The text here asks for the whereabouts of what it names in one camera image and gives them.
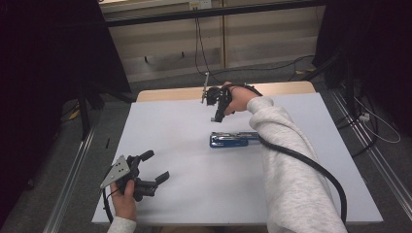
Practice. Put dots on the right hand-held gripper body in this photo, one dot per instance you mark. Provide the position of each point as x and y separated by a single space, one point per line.
214 95

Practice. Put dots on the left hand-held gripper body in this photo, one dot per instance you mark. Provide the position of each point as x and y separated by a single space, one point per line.
117 171

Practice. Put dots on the blue stapler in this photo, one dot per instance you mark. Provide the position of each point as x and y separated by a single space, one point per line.
228 140

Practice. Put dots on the person's right hand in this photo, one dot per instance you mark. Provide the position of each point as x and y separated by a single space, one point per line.
241 97

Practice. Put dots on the person's left hand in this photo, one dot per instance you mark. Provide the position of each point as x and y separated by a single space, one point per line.
124 204

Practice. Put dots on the white table sheet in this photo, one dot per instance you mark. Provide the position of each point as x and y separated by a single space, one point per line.
194 187

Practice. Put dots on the black stand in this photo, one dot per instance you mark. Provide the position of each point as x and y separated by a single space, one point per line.
348 81
85 110

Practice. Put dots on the light wooden cabinet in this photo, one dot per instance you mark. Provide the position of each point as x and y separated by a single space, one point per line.
259 42

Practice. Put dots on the black metal bar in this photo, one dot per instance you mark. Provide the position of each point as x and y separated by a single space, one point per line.
210 12

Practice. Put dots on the black curtain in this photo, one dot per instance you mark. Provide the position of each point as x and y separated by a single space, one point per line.
372 48
42 81

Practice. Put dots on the white power plug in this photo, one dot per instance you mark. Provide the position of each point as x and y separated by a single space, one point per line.
364 116

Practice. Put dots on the aluminium floor rail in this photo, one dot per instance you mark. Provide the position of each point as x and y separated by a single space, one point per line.
69 181
382 161

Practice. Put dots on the white wall socket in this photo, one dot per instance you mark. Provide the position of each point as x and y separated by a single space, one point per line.
199 4

